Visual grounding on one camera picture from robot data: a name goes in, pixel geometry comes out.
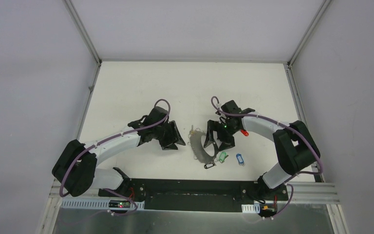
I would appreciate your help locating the metal crescent keyring plate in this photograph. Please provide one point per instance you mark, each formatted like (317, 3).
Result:
(195, 141)

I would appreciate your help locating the blue key tag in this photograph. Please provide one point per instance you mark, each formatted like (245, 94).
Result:
(240, 159)

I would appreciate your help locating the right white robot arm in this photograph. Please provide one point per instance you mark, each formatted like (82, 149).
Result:
(294, 145)

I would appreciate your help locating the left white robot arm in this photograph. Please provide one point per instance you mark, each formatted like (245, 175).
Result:
(77, 168)

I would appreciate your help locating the circuit board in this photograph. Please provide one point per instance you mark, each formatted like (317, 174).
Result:
(268, 210)
(119, 204)

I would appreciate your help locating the green key tag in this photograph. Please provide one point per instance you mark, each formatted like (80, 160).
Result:
(222, 157)

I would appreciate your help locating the red key tag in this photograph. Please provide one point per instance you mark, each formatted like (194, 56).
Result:
(244, 132)

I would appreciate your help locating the right white cable duct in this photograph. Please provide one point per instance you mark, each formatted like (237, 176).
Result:
(250, 208)

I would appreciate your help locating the black key tag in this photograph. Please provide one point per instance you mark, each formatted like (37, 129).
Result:
(209, 165)

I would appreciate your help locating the right circuit board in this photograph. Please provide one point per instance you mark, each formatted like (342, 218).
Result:
(268, 210)

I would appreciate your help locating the white cable duct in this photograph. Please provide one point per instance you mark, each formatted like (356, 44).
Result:
(250, 208)
(90, 204)

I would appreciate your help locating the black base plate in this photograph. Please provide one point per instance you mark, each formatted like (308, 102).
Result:
(195, 195)

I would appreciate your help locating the left circuit board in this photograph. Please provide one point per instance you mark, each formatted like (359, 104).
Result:
(119, 204)

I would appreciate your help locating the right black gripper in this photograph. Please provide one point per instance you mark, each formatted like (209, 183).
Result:
(227, 143)

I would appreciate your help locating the aluminium frame rail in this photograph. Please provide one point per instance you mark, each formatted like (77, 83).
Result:
(303, 193)

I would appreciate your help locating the left white cable duct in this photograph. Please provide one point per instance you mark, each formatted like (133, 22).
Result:
(90, 204)

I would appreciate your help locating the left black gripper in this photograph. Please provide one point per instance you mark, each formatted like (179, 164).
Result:
(166, 135)

